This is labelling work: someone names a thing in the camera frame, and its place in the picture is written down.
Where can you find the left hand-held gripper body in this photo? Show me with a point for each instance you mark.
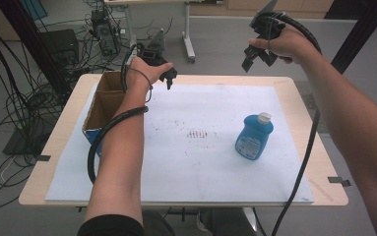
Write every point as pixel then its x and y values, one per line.
pixel 153 49

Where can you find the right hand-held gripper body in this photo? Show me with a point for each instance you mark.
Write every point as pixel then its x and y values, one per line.
pixel 269 24

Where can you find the blue cardboard box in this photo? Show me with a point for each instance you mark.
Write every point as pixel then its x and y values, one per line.
pixel 105 105

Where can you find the blue bottle with white cap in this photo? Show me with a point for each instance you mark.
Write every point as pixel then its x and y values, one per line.
pixel 253 137

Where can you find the person's right hand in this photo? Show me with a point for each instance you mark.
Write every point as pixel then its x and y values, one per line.
pixel 291 44

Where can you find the person's left hand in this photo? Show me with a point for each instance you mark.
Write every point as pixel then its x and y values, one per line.
pixel 140 75

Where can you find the wooden cabinet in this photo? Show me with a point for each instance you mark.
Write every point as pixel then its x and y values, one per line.
pixel 274 6

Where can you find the black computer tower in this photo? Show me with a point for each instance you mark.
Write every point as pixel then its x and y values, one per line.
pixel 105 32

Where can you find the white paper sheet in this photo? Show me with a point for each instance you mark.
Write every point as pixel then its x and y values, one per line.
pixel 202 170

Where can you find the black case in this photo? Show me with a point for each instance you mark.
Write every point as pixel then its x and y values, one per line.
pixel 59 46

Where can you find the teal panel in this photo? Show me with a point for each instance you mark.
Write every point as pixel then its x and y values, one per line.
pixel 38 8

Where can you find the black tape strip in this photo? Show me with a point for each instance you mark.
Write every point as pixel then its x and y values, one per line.
pixel 338 181
pixel 43 158

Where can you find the person's left leg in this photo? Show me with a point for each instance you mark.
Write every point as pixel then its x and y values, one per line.
pixel 158 226

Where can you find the person's leg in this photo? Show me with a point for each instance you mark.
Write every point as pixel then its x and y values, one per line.
pixel 228 223
pixel 158 226

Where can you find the person's right leg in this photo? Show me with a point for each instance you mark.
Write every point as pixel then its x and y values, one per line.
pixel 228 223

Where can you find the person's left black sleeve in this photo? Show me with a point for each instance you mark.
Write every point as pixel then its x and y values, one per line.
pixel 110 227

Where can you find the white desk frame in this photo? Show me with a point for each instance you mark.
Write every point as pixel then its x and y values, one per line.
pixel 189 39

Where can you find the black metal frame post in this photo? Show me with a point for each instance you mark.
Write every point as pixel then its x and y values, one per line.
pixel 356 36

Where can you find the dark slanted post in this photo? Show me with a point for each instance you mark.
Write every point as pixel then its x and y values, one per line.
pixel 28 39

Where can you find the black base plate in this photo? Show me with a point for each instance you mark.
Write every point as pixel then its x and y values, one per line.
pixel 22 144

